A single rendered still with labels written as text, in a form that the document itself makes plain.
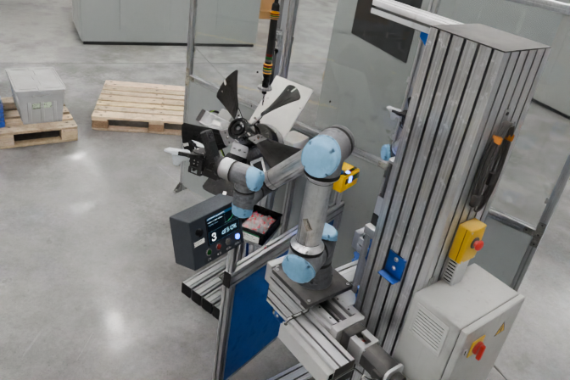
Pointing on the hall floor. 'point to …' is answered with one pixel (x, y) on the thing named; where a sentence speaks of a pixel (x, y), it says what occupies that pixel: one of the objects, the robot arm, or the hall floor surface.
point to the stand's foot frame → (207, 287)
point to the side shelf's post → (287, 206)
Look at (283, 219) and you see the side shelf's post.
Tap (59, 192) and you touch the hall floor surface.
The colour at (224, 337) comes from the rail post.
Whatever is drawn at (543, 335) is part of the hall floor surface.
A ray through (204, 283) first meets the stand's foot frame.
